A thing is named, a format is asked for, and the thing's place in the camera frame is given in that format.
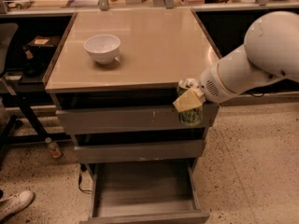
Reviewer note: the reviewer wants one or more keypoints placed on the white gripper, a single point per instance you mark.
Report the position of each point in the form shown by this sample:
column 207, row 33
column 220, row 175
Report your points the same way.
column 210, row 82

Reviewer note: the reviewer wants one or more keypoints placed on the green soda can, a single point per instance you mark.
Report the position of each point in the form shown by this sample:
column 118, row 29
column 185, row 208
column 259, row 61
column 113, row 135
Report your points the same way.
column 194, row 116

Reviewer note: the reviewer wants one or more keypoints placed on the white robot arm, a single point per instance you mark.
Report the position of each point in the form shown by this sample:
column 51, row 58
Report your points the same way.
column 269, row 53

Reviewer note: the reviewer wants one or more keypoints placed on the middle grey drawer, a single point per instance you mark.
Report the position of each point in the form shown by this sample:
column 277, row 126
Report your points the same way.
column 141, row 151

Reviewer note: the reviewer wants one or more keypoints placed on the grey drawer cabinet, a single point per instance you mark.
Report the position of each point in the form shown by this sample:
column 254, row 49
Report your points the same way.
column 159, row 47

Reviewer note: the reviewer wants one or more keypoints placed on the top grey drawer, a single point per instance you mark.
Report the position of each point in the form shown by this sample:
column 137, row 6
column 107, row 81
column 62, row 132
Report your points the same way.
column 120, row 119

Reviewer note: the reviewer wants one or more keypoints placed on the open bottom grey drawer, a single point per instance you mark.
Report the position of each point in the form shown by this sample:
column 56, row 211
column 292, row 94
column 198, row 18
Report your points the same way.
column 145, row 192

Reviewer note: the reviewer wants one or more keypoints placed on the white ceramic bowl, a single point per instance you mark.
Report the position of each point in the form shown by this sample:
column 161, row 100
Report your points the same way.
column 103, row 49

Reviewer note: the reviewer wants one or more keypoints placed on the plastic bottle on floor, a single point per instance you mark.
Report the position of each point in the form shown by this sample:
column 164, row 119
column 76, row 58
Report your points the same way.
column 53, row 148

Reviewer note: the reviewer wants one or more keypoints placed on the black box with label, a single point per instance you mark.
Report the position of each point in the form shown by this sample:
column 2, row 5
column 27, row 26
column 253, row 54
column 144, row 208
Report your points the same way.
column 44, row 42

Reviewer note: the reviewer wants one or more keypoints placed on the white sneaker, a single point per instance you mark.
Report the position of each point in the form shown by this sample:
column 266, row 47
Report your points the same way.
column 15, row 203

